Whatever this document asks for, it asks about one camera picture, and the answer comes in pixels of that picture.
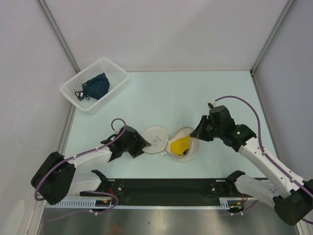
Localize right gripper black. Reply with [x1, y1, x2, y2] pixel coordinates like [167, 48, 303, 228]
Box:
[190, 115, 224, 142]

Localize beige mesh laundry bag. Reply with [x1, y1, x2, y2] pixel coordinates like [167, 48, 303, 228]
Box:
[142, 127, 200, 162]

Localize yellow bra black straps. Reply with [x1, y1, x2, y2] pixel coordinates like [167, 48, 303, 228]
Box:
[170, 137, 192, 156]

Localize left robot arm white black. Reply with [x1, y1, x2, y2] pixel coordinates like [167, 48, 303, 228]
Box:
[31, 125, 151, 205]

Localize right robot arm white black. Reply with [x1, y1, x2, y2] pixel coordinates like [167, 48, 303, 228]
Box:
[190, 105, 313, 226]

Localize dark blue bra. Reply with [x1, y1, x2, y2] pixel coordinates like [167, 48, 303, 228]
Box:
[74, 73, 110, 101]

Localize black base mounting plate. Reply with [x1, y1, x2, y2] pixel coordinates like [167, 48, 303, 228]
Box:
[95, 178, 249, 206]

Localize white plastic perforated basket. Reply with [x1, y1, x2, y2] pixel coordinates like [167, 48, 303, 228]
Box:
[60, 58, 130, 114]

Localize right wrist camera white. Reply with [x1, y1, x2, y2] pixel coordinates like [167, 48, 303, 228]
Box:
[207, 100, 217, 109]

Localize white slotted cable duct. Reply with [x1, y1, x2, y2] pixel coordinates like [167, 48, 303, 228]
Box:
[45, 199, 243, 210]

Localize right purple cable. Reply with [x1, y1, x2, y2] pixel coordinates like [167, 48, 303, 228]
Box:
[212, 95, 313, 224]

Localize right aluminium frame post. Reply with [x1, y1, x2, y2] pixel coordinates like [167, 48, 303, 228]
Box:
[249, 0, 295, 73]

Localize aluminium frame post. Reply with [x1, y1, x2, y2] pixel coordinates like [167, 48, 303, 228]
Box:
[249, 0, 295, 73]
[36, 0, 80, 73]

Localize left aluminium frame post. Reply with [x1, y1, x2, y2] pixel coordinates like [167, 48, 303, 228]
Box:
[36, 0, 80, 73]

